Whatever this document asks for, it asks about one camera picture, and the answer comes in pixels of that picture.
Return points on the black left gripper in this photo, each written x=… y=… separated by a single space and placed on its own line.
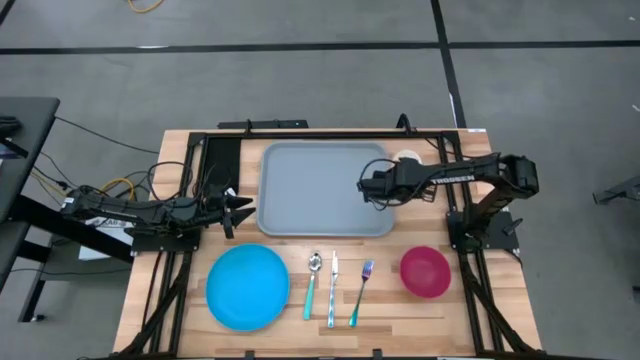
x=227 y=215

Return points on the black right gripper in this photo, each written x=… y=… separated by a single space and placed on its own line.
x=405 y=180

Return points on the white mug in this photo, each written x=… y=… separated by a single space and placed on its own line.
x=406 y=154

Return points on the black napkin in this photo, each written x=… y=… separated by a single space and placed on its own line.
x=222 y=160

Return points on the blue round plate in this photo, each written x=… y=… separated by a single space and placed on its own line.
x=247 y=287

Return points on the pink plastic bowl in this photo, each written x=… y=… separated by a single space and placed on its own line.
x=425 y=272

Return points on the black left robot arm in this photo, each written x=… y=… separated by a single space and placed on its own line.
x=125 y=210

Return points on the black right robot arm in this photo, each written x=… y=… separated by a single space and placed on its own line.
x=465 y=177

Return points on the grey plastic tray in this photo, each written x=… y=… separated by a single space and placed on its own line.
x=310 y=200

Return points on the black bar-shaped device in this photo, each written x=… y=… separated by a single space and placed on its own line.
x=270 y=124

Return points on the white paper sheet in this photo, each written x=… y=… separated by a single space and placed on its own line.
x=100 y=250

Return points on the black desk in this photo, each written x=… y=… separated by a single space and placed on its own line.
x=25 y=150

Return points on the black floor stand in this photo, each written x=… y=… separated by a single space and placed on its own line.
x=620 y=192

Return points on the black aluminium rig frame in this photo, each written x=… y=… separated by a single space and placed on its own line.
x=350 y=134

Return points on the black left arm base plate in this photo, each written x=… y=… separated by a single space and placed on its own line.
x=165 y=244

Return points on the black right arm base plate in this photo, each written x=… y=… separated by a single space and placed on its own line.
x=500 y=240

